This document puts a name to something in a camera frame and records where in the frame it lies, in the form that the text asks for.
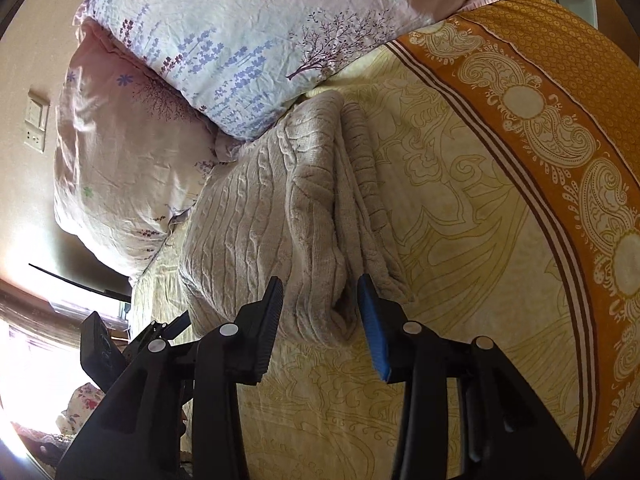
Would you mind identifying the beige wall switch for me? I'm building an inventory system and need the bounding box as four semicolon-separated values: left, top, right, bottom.
24;89;52;155

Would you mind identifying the beige cable-knit sweater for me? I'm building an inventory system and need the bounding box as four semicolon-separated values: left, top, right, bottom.
177;91;416;348

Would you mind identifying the pink floral pillow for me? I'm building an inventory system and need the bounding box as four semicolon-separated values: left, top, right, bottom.
52;17;246;281

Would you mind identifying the pink floral cloth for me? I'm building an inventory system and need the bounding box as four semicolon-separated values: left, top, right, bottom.
55;381;108;436

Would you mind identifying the white lavender print pillow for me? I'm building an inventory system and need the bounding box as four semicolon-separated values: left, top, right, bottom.
74;0;508;142

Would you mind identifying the black television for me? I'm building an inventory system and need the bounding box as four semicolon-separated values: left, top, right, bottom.
27;260;133;307

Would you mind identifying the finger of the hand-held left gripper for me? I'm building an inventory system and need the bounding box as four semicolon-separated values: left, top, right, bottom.
122;309;195;368

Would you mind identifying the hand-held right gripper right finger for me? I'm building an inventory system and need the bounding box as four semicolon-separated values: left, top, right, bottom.
356;273;587;480

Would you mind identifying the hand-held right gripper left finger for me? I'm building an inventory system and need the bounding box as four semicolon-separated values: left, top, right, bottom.
56;275;284;480

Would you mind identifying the yellow floral bed sheet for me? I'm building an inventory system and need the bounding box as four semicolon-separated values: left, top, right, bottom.
127;0;640;480

